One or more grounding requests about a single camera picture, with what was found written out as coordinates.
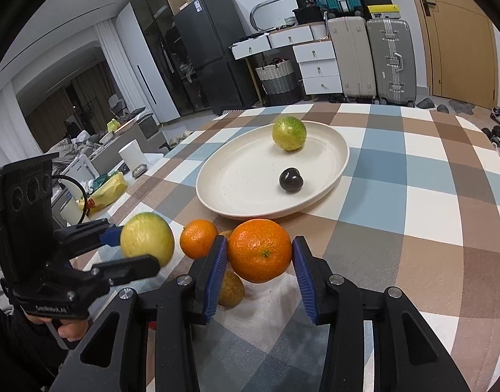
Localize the large yellow-green passion fruit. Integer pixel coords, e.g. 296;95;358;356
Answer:
120;212;175;267

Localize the dark grey fridge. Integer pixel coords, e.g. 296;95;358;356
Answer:
173;0;259;115

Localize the large orange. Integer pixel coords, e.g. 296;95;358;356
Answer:
227;219;293;284

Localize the white desk with drawers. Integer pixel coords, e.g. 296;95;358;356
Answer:
229;22;344;94

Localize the oval chrome mirror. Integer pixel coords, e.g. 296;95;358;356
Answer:
250;0;300;33

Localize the small orange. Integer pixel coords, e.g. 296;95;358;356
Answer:
179;219;219;259

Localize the yellow bag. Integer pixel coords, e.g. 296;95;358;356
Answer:
84;171;128;213

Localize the checked tablecloth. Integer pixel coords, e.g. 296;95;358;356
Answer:
70;102;500;392

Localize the cream round plate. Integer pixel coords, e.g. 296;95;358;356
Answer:
195;122;350;219

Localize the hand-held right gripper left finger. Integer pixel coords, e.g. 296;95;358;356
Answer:
49;235;229;392

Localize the person's left forearm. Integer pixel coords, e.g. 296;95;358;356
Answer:
0;304;69;392

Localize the green passion fruit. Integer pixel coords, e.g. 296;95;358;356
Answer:
272;116;307;152

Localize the brown longan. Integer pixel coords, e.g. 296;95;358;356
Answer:
217;269;246;308

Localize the grey low cabinet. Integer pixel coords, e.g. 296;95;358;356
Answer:
91;116;161;168

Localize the white glass-door wardrobe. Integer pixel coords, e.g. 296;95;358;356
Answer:
115;0;202;123

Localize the white bin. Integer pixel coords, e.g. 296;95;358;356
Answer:
118;139;147;174

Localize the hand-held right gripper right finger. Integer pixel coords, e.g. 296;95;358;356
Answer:
291;236;473;392

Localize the yellow shoe box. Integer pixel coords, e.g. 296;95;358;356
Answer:
366;4;401;19

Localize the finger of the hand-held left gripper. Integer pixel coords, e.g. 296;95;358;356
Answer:
70;220;123;254
90;254;161;287

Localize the white container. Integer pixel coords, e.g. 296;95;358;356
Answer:
60;198;85;225

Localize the black bag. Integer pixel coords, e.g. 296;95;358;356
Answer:
293;0;325;25

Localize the grey door mat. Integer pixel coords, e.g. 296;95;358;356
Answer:
448;100;477;115

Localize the person's left hand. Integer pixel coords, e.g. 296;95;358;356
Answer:
56;318;89;341

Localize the beige suitcase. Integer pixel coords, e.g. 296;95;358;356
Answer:
327;16;377;103

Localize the black cable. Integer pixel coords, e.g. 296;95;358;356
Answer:
52;175;91;223

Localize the dark plum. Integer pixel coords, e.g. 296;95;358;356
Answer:
279;167;304;192

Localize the wooden door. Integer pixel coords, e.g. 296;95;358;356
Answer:
401;0;499;110

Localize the woven laundry basket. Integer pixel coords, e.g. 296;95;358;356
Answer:
256;59;302;106

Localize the silver suitcase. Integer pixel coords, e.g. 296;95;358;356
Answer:
366;18;417;107

